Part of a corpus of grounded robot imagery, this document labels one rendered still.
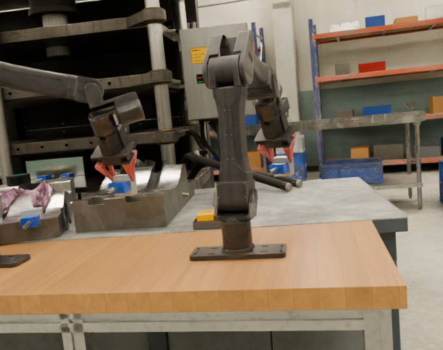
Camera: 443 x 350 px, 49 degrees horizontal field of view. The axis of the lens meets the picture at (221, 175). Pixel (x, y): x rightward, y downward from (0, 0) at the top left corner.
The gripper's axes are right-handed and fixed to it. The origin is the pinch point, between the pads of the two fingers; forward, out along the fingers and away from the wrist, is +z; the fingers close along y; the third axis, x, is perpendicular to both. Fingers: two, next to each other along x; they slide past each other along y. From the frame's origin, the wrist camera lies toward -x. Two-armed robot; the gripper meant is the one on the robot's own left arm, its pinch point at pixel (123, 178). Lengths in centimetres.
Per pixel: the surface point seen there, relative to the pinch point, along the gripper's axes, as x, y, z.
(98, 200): -4.5, 12.0, 10.3
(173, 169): -29.9, -2.9, 18.9
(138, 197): -5.5, 0.4, 10.9
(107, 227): 2.6, 8.4, 14.5
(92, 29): -102, 43, -8
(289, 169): -14.7, -42.2, 10.9
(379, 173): -304, -104, 232
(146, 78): -84, 19, 10
